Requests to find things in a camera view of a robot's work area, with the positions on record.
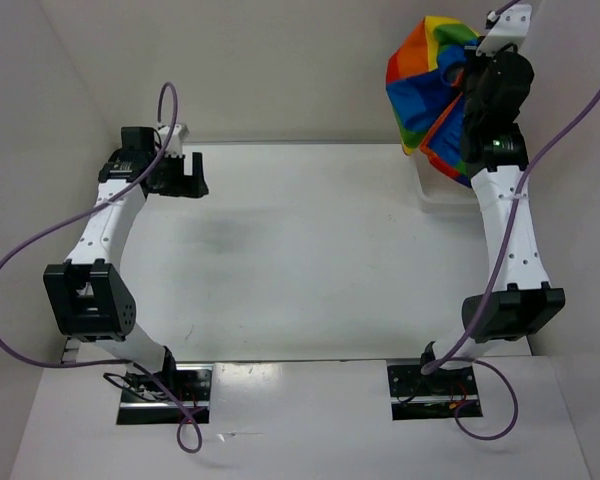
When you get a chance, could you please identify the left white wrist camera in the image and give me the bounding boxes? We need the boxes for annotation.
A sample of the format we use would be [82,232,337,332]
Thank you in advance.
[157,123,189,157]

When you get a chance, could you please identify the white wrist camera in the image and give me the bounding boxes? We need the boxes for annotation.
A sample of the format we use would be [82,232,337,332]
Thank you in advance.
[476,3,533,56]
[157,123,189,157]

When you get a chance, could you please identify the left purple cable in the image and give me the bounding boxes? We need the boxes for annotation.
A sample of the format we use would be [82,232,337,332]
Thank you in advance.
[0,82,204,454]

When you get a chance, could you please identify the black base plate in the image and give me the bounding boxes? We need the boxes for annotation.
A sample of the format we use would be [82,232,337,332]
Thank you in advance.
[103,363,213,425]
[387,359,483,421]

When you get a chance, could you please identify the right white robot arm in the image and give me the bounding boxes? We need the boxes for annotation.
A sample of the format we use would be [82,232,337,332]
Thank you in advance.
[418,45,566,393]

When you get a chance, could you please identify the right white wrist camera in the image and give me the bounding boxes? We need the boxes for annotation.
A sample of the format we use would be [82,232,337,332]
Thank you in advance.
[476,3,533,56]

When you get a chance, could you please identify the rainbow striped shorts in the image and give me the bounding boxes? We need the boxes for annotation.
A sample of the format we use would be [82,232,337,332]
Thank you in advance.
[385,16,478,187]

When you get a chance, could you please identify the white plastic basket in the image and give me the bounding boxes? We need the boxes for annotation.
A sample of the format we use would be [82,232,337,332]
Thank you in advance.
[411,153,479,215]

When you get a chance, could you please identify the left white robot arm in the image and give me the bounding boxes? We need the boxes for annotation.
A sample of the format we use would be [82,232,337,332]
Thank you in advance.
[43,149,209,400]

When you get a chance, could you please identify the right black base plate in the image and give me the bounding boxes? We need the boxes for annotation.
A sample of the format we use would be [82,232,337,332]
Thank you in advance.
[387,359,483,421]

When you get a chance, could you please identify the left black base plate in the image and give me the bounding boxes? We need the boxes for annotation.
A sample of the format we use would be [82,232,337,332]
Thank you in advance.
[103,363,213,425]

